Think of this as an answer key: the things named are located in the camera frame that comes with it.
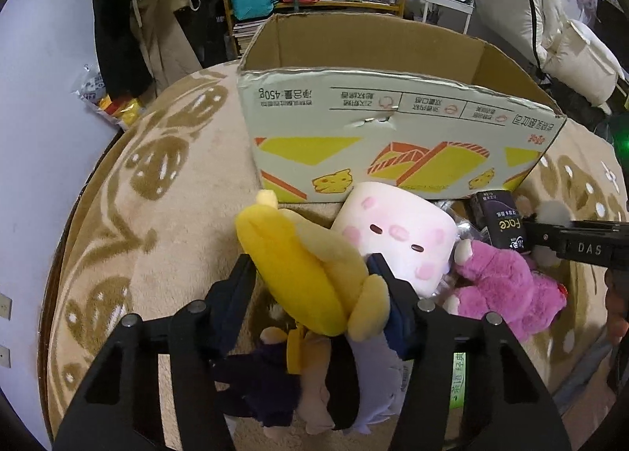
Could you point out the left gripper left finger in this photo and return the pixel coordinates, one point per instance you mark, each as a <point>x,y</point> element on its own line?
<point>117,405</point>

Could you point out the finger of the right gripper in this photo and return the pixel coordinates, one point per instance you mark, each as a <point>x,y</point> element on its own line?
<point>545,229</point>

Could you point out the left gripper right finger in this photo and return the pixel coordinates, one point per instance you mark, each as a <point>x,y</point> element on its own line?
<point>506,404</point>

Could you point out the pink bear plush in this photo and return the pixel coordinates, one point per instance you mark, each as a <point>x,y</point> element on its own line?
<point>502,281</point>

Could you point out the white pink marshmallow plush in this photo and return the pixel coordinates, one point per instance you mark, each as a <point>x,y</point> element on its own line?
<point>415,236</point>

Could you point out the yellow banana plush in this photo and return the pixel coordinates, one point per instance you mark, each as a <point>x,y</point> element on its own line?
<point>314,273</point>

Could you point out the person's right hand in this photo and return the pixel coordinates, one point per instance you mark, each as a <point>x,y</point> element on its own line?
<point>617,325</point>

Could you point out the black face tissue pack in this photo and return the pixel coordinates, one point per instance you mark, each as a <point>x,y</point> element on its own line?
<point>496,215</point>

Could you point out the green label packet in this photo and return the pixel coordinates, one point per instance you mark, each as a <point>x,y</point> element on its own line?
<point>458,383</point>

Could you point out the beige patterned carpet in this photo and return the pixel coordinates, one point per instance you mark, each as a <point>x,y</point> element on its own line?
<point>154,228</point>

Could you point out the white utility cart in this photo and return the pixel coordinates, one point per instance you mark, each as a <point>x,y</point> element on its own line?
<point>466,7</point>

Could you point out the printed cardboard box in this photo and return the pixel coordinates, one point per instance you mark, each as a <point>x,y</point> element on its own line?
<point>332,100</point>

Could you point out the snack bag on floor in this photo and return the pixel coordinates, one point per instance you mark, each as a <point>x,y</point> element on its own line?
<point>90,89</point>

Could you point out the beige hanging coat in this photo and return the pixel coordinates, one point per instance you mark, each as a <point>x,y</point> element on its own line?
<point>166,51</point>

